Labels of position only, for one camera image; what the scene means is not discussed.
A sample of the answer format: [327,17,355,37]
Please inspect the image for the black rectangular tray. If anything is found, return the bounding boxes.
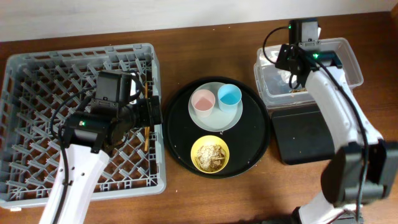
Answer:
[271,105,335,165]

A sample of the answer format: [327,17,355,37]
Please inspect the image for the round black tray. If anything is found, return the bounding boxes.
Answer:
[162,77,271,179]

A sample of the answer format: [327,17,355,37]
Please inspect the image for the yellow bowl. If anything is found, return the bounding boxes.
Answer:
[190,135,230,174]

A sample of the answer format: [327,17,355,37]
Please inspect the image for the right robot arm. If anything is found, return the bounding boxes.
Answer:
[274,18,397,223]

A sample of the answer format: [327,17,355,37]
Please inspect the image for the white napkin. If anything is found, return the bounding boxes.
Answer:
[277,70,296,83]

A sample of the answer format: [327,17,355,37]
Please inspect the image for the clear plastic bin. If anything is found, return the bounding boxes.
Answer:
[254,37,364,110]

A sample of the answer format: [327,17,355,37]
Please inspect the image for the pink cup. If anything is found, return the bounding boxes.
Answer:
[190,89,216,118]

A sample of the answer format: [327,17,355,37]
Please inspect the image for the food scraps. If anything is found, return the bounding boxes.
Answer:
[195,144,226,172]

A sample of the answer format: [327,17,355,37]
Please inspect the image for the gold foil wrapper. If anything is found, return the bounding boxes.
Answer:
[291,88,307,93]

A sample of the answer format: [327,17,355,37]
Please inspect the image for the blue cup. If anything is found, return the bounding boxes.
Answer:
[217,84,242,113]

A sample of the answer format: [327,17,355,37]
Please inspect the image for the grey plate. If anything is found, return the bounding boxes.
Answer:
[188,82,243,132]

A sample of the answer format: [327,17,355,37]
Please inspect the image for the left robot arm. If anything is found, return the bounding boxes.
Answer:
[40,70,162,223]

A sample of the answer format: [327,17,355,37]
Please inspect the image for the grey dishwasher rack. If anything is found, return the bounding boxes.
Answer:
[1,44,166,210]

